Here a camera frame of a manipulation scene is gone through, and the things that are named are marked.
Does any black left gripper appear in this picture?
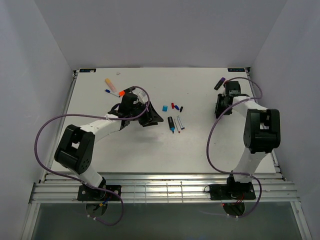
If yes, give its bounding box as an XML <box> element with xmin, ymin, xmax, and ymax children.
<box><xmin>129</xmin><ymin>100</ymin><xmax>164</xmax><ymax>127</ymax></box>

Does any light blue cap black highlighter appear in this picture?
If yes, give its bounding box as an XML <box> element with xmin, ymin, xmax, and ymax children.
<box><xmin>167</xmin><ymin>116</ymin><xmax>175</xmax><ymax>133</ymax></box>

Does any black cap silver pen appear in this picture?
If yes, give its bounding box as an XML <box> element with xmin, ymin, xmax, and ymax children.
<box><xmin>177</xmin><ymin>115</ymin><xmax>185</xmax><ymax>130</ymax></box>

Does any purple cap black highlighter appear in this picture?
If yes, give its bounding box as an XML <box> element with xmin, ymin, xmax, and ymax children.
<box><xmin>214</xmin><ymin>77</ymin><xmax>226</xmax><ymax>91</ymax></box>

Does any orange cap black highlighter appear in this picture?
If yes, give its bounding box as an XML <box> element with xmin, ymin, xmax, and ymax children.
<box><xmin>118</xmin><ymin>86</ymin><xmax>136</xmax><ymax>97</ymax></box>

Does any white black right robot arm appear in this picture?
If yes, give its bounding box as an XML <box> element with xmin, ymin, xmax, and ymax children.
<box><xmin>214</xmin><ymin>79</ymin><xmax>281</xmax><ymax>199</ymax></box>

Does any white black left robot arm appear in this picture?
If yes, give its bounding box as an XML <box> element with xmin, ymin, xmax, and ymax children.
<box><xmin>54</xmin><ymin>92</ymin><xmax>164</xmax><ymax>200</ymax></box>

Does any right blue corner label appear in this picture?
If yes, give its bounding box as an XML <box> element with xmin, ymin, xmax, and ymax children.
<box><xmin>227</xmin><ymin>67</ymin><xmax>246</xmax><ymax>73</ymax></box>

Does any blue corner label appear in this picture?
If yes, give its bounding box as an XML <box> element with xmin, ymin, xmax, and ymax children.
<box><xmin>227</xmin><ymin>67</ymin><xmax>246</xmax><ymax>73</ymax></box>
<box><xmin>79</xmin><ymin>68</ymin><xmax>97</xmax><ymax>73</ymax></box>

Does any peach pastel highlighter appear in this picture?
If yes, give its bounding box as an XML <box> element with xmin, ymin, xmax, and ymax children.
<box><xmin>104</xmin><ymin>78</ymin><xmax>117</xmax><ymax>93</ymax></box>

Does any small blue cap white marker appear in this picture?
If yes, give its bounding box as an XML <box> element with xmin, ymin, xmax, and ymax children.
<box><xmin>105</xmin><ymin>89</ymin><xmax>121</xmax><ymax>98</ymax></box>

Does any left blue corner label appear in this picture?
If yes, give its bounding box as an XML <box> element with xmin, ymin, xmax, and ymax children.
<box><xmin>79</xmin><ymin>68</ymin><xmax>97</xmax><ymax>73</ymax></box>

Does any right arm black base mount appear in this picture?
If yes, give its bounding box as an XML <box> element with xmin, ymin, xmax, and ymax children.
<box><xmin>203</xmin><ymin>184</ymin><xmax>256</xmax><ymax>200</ymax></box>

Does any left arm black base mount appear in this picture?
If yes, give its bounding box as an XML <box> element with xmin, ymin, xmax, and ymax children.
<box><xmin>76</xmin><ymin>185</ymin><xmax>122</xmax><ymax>202</ymax></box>

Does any aluminium frame rail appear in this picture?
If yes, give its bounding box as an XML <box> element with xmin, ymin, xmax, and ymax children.
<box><xmin>29</xmin><ymin>172</ymin><xmax>300</xmax><ymax>204</ymax></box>

